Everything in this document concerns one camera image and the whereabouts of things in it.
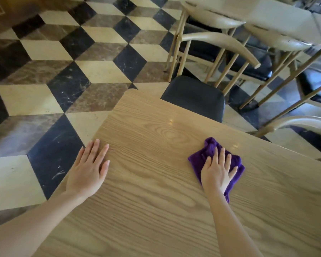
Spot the wooden chair with black seat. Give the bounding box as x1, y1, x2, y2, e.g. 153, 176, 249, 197
164, 1, 247, 82
295, 68, 321, 108
226, 23, 314, 82
254, 116, 321, 143
160, 32, 261, 124

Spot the light wooden dining table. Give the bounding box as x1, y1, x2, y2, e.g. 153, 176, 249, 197
182, 0, 321, 124

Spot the person's left forearm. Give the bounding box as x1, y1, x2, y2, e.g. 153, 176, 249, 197
0, 191, 87, 257

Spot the person's right forearm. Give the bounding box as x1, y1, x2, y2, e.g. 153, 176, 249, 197
204, 190, 263, 257

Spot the purple cleaning cloth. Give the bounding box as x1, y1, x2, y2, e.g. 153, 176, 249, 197
188, 137, 245, 204

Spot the person's right hand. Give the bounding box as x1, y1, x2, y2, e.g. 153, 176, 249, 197
200, 147, 238, 197

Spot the person's left hand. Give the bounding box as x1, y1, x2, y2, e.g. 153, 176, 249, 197
65, 139, 110, 200

